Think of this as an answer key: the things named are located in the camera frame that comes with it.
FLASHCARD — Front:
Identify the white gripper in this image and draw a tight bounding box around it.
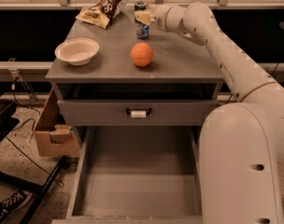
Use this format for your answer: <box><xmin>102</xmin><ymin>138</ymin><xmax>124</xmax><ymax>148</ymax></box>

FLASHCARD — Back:
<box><xmin>135</xmin><ymin>6</ymin><xmax>171</xmax><ymax>32</ymax></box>

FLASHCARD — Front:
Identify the blue redbull can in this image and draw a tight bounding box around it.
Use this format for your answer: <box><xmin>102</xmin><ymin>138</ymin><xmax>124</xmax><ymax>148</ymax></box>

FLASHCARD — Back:
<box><xmin>135</xmin><ymin>1</ymin><xmax>149</xmax><ymax>39</ymax></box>

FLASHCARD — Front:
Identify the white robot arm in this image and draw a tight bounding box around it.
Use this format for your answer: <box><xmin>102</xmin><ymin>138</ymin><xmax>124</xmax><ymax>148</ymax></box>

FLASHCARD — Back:
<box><xmin>135</xmin><ymin>3</ymin><xmax>284</xmax><ymax>224</ymax></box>

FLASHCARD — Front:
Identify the grey drawer cabinet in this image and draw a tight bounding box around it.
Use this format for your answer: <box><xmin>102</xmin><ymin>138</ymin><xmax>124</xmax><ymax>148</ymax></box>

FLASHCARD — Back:
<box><xmin>46</xmin><ymin>7</ymin><xmax>223</xmax><ymax>139</ymax></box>

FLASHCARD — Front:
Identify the open grey drawer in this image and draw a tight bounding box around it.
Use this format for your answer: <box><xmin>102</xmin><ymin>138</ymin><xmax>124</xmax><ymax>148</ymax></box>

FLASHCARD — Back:
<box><xmin>52</xmin><ymin>126</ymin><xmax>203</xmax><ymax>224</ymax></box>

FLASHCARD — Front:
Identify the orange fruit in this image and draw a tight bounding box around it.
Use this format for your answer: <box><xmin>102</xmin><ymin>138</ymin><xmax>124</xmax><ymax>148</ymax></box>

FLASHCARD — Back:
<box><xmin>131</xmin><ymin>43</ymin><xmax>153</xmax><ymax>67</ymax></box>

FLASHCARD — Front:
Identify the brown chip bag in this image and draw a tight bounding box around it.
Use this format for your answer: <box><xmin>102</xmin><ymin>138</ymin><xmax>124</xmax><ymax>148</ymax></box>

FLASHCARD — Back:
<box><xmin>76</xmin><ymin>0</ymin><xmax>129</xmax><ymax>29</ymax></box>

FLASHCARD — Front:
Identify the white bowl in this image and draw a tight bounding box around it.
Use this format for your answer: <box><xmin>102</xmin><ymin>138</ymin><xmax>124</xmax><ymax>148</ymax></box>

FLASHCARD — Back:
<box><xmin>55</xmin><ymin>38</ymin><xmax>99</xmax><ymax>66</ymax></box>

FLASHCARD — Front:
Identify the cardboard box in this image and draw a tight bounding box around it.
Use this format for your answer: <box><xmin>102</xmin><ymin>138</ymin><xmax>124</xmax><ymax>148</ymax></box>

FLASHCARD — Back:
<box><xmin>34</xmin><ymin>90</ymin><xmax>81</xmax><ymax>157</ymax></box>

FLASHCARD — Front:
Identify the black white sneaker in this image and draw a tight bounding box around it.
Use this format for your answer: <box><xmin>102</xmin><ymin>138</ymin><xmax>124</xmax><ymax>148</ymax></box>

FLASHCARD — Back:
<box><xmin>0</xmin><ymin>189</ymin><xmax>32</xmax><ymax>224</ymax></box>

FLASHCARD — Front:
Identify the closed grey drawer with handle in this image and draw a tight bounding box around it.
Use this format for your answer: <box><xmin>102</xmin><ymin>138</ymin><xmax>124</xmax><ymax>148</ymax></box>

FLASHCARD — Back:
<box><xmin>58</xmin><ymin>100</ymin><xmax>217</xmax><ymax>126</ymax></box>

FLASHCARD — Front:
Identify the black stand frame left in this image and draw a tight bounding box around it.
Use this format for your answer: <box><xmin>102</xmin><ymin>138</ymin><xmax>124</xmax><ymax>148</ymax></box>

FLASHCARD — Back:
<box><xmin>0</xmin><ymin>104</ymin><xmax>70</xmax><ymax>224</ymax></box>

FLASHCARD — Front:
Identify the black cable on left floor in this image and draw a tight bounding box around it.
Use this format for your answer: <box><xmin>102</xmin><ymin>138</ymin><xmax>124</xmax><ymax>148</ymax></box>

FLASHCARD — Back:
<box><xmin>0</xmin><ymin>77</ymin><xmax>65</xmax><ymax>189</ymax></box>

